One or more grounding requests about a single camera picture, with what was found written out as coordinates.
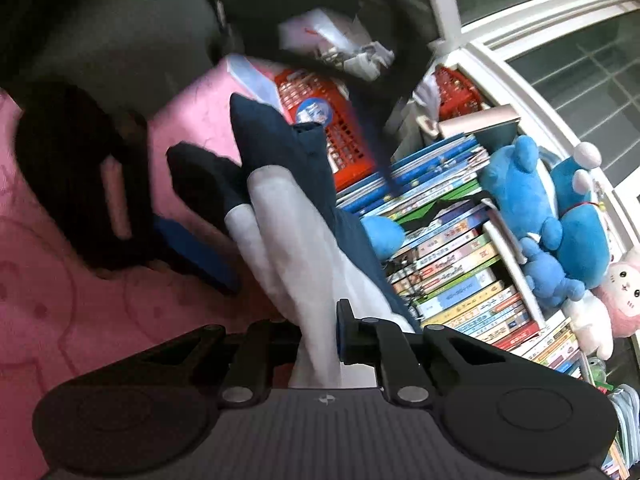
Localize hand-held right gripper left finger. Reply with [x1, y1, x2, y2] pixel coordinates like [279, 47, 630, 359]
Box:
[142, 319, 302, 408]

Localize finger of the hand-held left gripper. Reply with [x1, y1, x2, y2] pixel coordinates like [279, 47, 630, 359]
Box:
[15, 80, 242, 297]

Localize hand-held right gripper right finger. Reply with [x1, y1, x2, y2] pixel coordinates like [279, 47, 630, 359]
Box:
[335, 298, 507, 409]

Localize navy and white jacket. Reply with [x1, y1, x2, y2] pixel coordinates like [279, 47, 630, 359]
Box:
[166, 92, 421, 391]

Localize round blue plush ball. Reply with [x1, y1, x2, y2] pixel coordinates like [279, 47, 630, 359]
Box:
[361, 215, 406, 262]

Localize row of colourful upright books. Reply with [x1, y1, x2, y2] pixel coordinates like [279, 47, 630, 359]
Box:
[385, 200, 640, 480]

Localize light blue notebook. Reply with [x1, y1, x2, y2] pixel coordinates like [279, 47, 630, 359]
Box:
[226, 54, 281, 111]

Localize large red plastic crate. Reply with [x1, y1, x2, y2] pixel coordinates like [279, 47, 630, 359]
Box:
[274, 67, 376, 188]

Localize small blue plush toy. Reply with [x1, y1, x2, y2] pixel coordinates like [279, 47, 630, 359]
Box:
[520, 239, 587, 309]

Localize large blue plush toy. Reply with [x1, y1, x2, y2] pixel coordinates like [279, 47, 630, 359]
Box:
[480, 135, 613, 291]

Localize stack of paper booklets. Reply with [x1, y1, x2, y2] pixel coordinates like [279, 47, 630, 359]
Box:
[277, 7, 396, 81]

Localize pale pink flat board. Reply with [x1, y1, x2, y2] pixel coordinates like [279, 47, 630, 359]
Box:
[425, 104, 522, 142]

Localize small red plastic crate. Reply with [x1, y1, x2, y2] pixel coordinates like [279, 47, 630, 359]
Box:
[432, 67, 486, 121]

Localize pink and white plush toy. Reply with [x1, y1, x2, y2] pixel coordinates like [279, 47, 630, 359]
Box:
[597, 247, 640, 339]

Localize white window frame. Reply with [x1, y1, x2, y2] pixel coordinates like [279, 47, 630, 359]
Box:
[415, 0, 640, 261]

